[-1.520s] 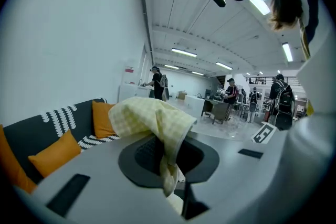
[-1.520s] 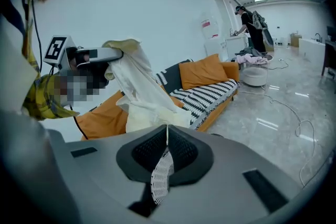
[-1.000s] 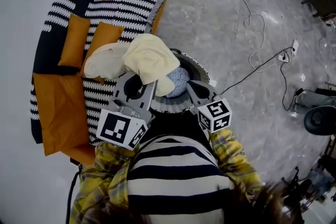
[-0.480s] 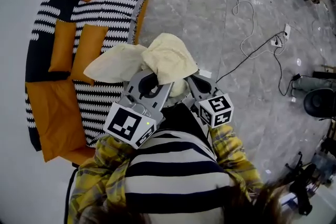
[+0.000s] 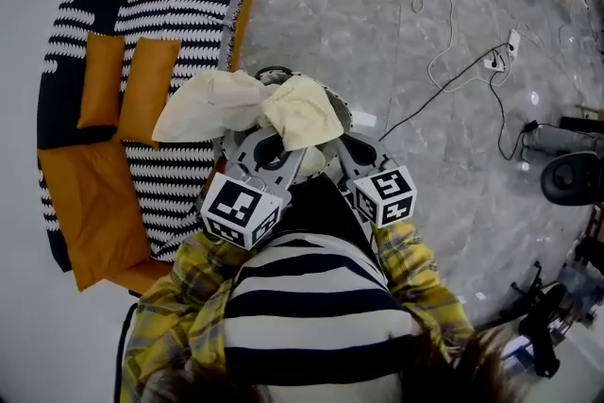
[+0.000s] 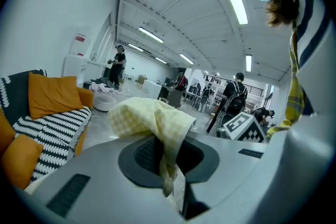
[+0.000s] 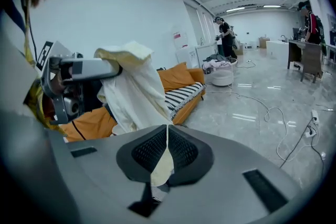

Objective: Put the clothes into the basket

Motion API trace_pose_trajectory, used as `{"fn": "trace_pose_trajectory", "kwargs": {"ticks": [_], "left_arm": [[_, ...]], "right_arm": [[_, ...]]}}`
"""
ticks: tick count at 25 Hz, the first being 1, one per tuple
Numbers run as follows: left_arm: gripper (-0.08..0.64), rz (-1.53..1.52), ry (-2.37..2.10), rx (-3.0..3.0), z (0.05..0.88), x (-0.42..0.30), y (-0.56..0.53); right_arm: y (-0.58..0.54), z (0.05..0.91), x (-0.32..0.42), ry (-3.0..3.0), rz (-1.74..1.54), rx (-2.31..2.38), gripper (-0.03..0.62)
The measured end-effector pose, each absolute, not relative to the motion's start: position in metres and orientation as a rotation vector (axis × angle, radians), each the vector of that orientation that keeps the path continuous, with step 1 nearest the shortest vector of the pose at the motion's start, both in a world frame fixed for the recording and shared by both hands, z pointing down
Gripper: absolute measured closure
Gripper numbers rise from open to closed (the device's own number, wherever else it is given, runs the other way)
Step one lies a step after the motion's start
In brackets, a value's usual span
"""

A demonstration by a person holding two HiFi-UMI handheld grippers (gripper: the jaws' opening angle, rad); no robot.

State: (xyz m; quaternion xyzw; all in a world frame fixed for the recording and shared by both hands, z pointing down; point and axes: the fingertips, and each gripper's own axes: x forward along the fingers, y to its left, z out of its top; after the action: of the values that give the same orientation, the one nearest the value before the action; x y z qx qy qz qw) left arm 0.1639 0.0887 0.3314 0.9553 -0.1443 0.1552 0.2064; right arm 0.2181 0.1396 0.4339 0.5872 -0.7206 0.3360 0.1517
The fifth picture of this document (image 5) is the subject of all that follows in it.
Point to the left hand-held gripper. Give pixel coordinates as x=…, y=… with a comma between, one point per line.
x=240, y=212

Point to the large orange cushion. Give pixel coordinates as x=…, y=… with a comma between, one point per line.
x=89, y=207

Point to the person's right forearm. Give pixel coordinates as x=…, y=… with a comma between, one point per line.
x=415, y=278

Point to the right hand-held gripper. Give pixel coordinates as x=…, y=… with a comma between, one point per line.
x=384, y=198

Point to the black white patterned sofa cover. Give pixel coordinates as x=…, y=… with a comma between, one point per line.
x=189, y=5

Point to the white striped laundry basket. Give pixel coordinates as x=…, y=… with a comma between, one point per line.
x=343, y=108

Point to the person's left forearm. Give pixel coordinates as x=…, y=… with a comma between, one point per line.
x=198, y=283

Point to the person's legs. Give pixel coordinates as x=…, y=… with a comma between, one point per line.
x=321, y=212

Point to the black wheeled chair base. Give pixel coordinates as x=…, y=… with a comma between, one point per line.
x=538, y=330

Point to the grey curved base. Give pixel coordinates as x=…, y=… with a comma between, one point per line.
x=557, y=139

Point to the small orange cushion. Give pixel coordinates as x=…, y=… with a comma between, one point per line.
x=148, y=89
x=101, y=80

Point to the person's torso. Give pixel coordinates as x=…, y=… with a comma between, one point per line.
x=321, y=321

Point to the white power strip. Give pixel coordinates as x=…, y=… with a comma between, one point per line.
x=493, y=65
x=514, y=42

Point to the off-white clothes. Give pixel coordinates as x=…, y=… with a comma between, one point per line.
x=212, y=108

